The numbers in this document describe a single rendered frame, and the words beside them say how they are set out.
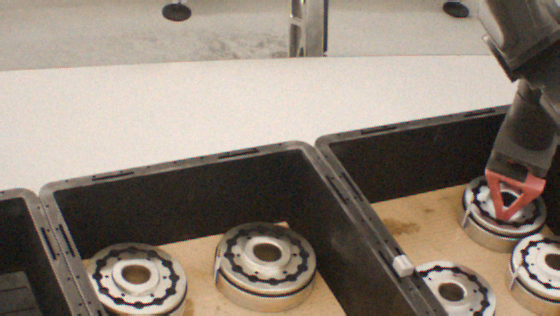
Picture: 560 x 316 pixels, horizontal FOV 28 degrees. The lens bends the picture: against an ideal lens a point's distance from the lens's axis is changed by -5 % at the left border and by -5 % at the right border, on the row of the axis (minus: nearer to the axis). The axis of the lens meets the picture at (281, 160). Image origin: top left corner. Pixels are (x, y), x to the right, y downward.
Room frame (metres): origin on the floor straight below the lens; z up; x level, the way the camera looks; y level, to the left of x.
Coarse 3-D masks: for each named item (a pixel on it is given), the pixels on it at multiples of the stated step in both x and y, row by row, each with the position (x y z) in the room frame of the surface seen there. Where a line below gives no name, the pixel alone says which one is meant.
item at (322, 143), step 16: (464, 112) 1.10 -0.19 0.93; (480, 112) 1.10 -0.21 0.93; (496, 112) 1.11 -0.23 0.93; (368, 128) 1.03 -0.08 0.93; (384, 128) 1.04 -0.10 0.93; (400, 128) 1.04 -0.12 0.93; (416, 128) 1.05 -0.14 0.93; (432, 128) 1.06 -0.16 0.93; (320, 144) 0.99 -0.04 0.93; (336, 144) 1.00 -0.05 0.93; (336, 160) 0.97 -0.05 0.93; (336, 176) 0.94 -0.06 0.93; (352, 192) 0.92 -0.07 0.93; (368, 208) 0.90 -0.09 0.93; (384, 224) 0.88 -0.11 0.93; (384, 240) 0.86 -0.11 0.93; (400, 256) 0.84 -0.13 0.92; (416, 272) 0.82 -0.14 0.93; (416, 288) 0.80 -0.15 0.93; (432, 304) 0.78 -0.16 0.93
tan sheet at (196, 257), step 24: (192, 240) 0.91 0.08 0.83; (216, 240) 0.92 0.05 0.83; (192, 264) 0.88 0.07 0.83; (192, 288) 0.84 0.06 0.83; (216, 288) 0.85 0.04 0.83; (312, 288) 0.88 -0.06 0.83; (192, 312) 0.81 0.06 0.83; (216, 312) 0.82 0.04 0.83; (240, 312) 0.82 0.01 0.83; (288, 312) 0.84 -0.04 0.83; (312, 312) 0.84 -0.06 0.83; (336, 312) 0.85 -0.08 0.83
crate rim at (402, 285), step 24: (288, 144) 0.98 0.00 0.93; (144, 168) 0.89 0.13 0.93; (168, 168) 0.90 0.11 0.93; (192, 168) 0.91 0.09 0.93; (312, 168) 0.95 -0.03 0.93; (48, 192) 0.83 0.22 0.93; (336, 192) 0.93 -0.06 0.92; (48, 216) 0.80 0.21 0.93; (360, 216) 0.89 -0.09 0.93; (72, 240) 0.77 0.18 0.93; (72, 264) 0.74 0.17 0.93; (384, 264) 0.82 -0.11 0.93; (408, 288) 0.80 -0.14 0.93; (96, 312) 0.69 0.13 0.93
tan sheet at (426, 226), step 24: (432, 192) 1.07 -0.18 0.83; (456, 192) 1.08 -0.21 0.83; (384, 216) 1.01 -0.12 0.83; (408, 216) 1.02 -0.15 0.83; (432, 216) 1.03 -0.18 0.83; (456, 216) 1.03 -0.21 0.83; (408, 240) 0.98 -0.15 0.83; (432, 240) 0.99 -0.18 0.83; (456, 240) 0.99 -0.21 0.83; (480, 264) 0.96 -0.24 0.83; (504, 264) 0.97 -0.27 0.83; (504, 288) 0.93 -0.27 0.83; (504, 312) 0.89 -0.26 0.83; (528, 312) 0.90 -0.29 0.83
